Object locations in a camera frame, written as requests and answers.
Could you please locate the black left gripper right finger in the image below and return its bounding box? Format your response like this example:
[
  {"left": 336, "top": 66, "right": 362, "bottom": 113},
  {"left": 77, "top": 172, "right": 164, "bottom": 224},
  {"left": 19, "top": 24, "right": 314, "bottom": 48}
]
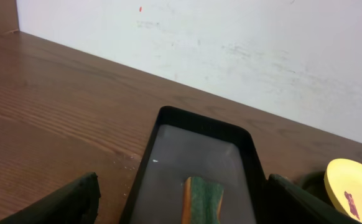
[{"left": 266, "top": 174, "right": 359, "bottom": 224}]

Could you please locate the black rectangular tray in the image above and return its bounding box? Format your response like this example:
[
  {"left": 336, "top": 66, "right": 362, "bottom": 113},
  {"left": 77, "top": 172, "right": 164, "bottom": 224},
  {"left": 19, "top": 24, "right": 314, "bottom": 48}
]
[{"left": 120, "top": 106, "right": 269, "bottom": 223}]

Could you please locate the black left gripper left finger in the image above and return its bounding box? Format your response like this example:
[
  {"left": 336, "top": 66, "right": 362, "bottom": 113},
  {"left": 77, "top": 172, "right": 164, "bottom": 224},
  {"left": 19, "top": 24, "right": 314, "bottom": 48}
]
[{"left": 0, "top": 172, "right": 101, "bottom": 224}]

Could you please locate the yellow plate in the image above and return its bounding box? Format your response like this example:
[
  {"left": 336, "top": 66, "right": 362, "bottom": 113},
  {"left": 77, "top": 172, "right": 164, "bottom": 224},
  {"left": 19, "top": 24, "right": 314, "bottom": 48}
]
[{"left": 324, "top": 159, "right": 362, "bottom": 223}]

